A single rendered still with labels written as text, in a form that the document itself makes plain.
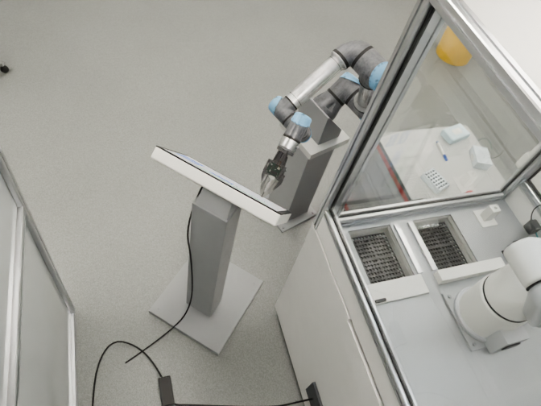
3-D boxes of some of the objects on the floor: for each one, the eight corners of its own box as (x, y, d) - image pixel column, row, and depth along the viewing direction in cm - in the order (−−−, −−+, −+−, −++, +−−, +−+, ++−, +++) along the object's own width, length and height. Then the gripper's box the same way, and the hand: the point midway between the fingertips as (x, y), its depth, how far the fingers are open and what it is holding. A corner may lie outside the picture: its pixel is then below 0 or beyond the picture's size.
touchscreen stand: (199, 246, 276) (210, 130, 194) (262, 283, 270) (301, 180, 188) (148, 312, 247) (137, 209, 166) (217, 355, 241) (241, 270, 159)
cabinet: (270, 308, 261) (301, 238, 197) (419, 276, 292) (489, 207, 228) (324, 496, 212) (391, 486, 148) (497, 434, 243) (615, 403, 179)
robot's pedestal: (256, 200, 304) (278, 119, 243) (291, 184, 318) (320, 103, 257) (282, 233, 293) (311, 157, 232) (316, 214, 306) (353, 138, 245)
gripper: (274, 142, 174) (248, 191, 175) (294, 153, 172) (268, 202, 174) (277, 145, 182) (253, 192, 184) (296, 155, 181) (272, 202, 182)
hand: (263, 194), depth 181 cm, fingers closed
